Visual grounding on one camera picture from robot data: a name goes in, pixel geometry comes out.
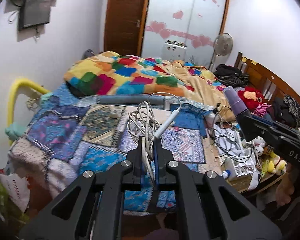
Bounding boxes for white cable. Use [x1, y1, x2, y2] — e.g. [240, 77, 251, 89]
[127, 92, 183, 185]

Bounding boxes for purple cylindrical object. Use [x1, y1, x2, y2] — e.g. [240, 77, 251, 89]
[223, 86, 251, 119]

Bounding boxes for person right hand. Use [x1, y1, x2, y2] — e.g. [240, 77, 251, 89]
[275, 164, 294, 206]

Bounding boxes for white hello kitty plush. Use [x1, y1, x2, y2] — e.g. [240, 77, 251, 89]
[249, 136, 266, 157]

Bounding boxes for white egg tray box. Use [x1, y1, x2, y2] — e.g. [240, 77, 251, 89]
[224, 156, 256, 180]

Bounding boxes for wooden headboard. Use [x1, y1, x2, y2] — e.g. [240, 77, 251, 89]
[234, 52, 300, 105]

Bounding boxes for red plush toy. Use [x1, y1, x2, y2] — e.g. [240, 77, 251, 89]
[237, 86, 264, 112]

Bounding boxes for blue patterned bed sheet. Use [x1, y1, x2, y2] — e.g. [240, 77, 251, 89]
[8, 82, 216, 215]

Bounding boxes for colourful patchwork blanket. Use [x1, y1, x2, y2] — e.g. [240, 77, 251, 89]
[64, 51, 235, 121]

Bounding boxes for white small cabinet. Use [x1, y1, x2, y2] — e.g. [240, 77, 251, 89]
[161, 40, 187, 62]

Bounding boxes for black striped bag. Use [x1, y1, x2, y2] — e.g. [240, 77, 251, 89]
[213, 64, 250, 88]

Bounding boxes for white standing fan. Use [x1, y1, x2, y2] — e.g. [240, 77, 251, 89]
[208, 33, 233, 70]

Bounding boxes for white shopping bag red text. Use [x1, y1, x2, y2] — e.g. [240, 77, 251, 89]
[0, 173, 30, 212]

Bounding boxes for frosted sliding wardrobe with hearts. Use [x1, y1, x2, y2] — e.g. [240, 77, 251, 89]
[141, 0, 228, 67]

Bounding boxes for brown wooden door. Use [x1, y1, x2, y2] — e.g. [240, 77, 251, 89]
[104, 0, 149, 56]

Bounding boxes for black tangled cables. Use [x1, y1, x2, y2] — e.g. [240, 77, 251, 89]
[207, 103, 256, 163]

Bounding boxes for yellow foam bed rail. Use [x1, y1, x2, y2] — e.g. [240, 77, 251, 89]
[5, 77, 50, 144]

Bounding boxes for small black wall monitor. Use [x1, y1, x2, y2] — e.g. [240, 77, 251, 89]
[18, 0, 51, 31]

